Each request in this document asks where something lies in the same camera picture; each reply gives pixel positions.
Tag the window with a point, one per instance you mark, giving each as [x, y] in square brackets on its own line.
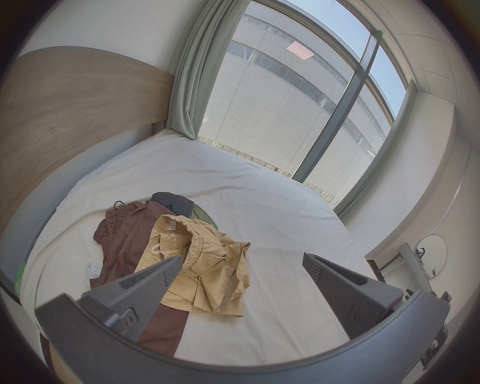
[285, 105]

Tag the round white table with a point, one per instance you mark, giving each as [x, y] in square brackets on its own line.
[437, 258]

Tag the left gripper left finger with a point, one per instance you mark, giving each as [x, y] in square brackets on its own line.
[146, 288]

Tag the dark grey garment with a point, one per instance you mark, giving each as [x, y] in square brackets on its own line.
[176, 202]

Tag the green garment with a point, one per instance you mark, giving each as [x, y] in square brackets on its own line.
[204, 218]

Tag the beige shorts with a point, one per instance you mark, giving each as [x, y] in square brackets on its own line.
[217, 270]

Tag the blue-green curtain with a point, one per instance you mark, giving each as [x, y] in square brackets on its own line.
[195, 75]

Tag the brown garment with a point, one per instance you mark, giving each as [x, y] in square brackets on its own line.
[125, 240]

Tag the bed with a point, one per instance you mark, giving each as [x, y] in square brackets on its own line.
[240, 187]

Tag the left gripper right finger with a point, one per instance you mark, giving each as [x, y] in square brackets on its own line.
[348, 296]

